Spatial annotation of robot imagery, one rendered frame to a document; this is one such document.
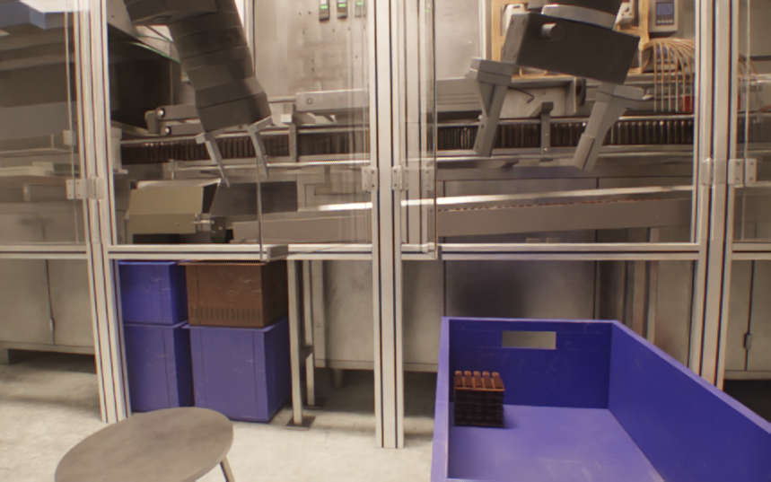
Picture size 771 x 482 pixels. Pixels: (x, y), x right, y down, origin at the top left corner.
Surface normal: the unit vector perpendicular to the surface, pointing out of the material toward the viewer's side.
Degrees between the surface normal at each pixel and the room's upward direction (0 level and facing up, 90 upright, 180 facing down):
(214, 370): 90
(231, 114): 114
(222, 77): 122
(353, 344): 90
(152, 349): 90
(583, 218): 90
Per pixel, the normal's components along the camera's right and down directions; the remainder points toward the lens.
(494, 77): 0.10, 0.47
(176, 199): -0.14, -0.11
